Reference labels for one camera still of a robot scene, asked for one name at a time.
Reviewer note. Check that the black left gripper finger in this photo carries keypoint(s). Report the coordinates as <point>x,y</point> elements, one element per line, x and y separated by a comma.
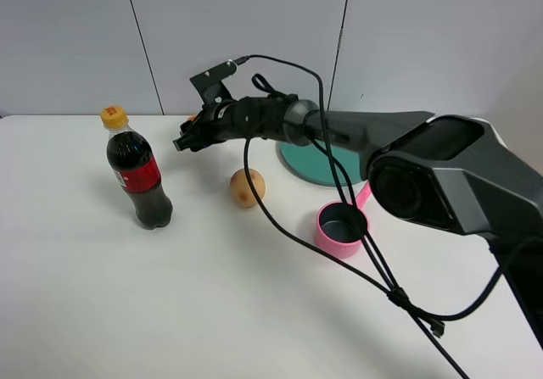
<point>187,143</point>

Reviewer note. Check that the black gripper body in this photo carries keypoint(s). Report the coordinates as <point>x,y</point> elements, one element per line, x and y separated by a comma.
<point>247,118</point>

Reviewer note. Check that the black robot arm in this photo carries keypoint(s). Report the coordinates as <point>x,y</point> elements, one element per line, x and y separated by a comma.
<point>449,173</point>

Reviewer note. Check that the cola bottle yellow cap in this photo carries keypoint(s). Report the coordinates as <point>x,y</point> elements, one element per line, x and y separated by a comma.
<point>132,160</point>

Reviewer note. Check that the teal round plate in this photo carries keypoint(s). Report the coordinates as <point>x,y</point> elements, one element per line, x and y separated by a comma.
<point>309,164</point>

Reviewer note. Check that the tan toy potato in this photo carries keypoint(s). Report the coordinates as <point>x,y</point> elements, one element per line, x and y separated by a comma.
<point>241,191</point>

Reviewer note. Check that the pink toy saucepan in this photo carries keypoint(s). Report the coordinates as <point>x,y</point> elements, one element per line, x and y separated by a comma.
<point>336,233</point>

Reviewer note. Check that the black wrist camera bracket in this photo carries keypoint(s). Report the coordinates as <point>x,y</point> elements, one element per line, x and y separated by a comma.
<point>209,85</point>

